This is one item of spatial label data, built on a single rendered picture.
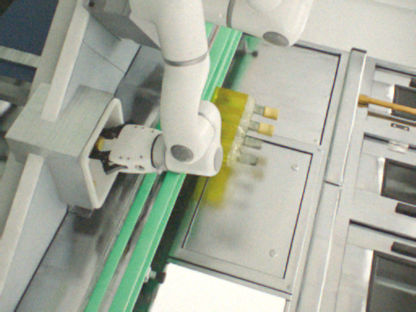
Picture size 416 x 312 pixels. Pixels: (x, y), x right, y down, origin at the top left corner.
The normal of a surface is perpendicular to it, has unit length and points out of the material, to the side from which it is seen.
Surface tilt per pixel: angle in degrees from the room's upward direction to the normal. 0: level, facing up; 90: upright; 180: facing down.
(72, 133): 90
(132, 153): 105
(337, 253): 90
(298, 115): 91
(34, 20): 90
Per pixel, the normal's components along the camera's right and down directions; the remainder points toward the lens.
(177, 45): -0.14, 0.58
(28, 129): 0.06, -0.61
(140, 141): -0.20, -0.66
